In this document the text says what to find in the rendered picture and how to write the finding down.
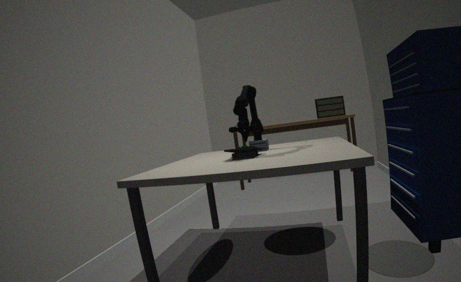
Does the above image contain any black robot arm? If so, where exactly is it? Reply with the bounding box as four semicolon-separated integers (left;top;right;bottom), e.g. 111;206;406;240
233;85;264;141

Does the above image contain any grey switch panel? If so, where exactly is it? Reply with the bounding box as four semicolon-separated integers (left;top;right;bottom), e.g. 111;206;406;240
224;146;263;159

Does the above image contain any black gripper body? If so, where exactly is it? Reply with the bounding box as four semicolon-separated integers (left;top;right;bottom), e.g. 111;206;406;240
229;116;260;132

